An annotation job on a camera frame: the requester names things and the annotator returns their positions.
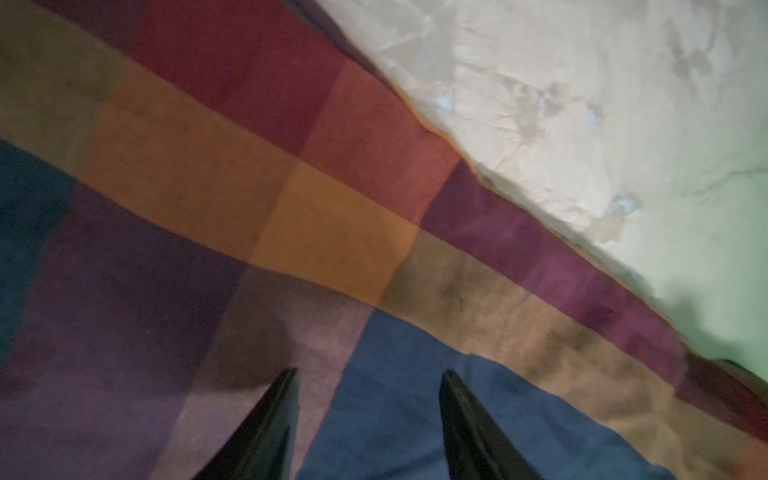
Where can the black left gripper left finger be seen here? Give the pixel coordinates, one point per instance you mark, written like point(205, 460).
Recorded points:
point(262, 446)

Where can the plaid long sleeve shirt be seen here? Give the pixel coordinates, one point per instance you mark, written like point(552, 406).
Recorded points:
point(196, 195)

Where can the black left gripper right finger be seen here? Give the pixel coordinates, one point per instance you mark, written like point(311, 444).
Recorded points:
point(475, 446)

